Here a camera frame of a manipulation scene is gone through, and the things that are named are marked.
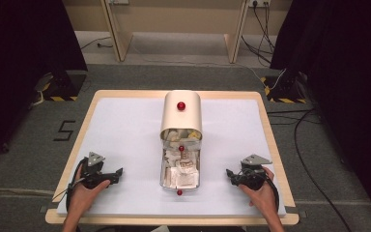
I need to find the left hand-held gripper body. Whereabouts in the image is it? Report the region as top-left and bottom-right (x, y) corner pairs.
(76, 151), (112, 190)

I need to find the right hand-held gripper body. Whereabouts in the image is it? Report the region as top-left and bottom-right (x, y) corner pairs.
(235, 154), (273, 191)

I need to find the person's right hand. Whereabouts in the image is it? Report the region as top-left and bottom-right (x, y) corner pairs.
(238, 166), (280, 218)

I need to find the person's left hand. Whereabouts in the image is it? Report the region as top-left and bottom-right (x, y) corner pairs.
(66, 164), (111, 218)

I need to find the white table mat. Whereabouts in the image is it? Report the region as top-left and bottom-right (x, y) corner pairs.
(56, 97), (287, 218)

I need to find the pile of white paper packets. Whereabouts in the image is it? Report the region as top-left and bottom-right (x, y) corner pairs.
(161, 150), (200, 189)

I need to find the long clear drawer red knob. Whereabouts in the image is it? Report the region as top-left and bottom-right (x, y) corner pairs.
(158, 146), (202, 197)

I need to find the short clear drawer red knob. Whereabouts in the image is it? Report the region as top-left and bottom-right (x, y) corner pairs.
(159, 128), (204, 153)

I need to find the pile of yellow white packets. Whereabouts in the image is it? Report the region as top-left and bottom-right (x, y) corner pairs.
(161, 129), (203, 142)

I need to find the cream drawer cabinet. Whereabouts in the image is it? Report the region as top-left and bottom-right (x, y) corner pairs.
(159, 89), (204, 142)

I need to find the black stand base striped tape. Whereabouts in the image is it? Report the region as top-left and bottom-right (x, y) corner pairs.
(33, 70), (88, 102)
(260, 71), (308, 104)

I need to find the wooden desk side panel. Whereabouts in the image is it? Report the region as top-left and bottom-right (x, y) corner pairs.
(100, 0), (134, 63)
(223, 0), (251, 65)

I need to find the black curtain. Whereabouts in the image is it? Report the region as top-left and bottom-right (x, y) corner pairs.
(0, 0), (89, 163)
(270, 0), (371, 223)

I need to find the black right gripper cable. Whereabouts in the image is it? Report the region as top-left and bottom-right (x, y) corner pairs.
(265, 175), (281, 211)

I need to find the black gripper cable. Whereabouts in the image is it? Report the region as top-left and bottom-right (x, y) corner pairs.
(265, 175), (281, 211)
(51, 157), (89, 211)

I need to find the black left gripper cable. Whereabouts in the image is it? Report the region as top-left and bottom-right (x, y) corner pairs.
(51, 157), (89, 211)

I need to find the long black floor cable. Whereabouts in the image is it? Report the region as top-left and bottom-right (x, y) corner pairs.
(293, 108), (354, 232)

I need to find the bundle of black wall cables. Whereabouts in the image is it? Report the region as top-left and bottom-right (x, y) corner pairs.
(241, 1), (276, 66)

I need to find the white wall socket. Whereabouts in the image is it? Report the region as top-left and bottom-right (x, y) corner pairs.
(248, 0), (272, 8)

